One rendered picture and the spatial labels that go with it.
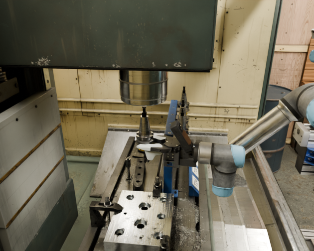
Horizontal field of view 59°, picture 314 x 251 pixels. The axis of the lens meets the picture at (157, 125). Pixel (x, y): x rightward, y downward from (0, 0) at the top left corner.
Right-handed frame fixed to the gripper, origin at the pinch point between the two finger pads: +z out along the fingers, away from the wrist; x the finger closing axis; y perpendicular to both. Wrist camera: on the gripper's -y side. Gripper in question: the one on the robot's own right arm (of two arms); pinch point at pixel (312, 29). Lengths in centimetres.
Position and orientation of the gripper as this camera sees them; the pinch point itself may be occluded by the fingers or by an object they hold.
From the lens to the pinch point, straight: 222.6
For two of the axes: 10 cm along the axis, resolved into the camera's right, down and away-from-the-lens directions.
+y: 1.3, 9.0, 4.2
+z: -1.3, -4.0, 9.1
